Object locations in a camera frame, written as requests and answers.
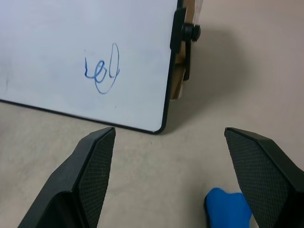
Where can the black whiteboard stand bracket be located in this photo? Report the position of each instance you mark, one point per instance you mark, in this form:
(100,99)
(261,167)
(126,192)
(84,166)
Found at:
(184,38)

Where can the white whiteboard with black frame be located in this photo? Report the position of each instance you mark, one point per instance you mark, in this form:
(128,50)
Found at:
(71,47)

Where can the blue whiteboard eraser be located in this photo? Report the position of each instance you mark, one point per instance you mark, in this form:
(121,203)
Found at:
(226,209)

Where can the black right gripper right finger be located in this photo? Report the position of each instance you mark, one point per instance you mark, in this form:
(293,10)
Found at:
(266,175)

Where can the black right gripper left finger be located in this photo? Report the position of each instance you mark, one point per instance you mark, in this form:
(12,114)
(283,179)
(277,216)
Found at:
(78,180)

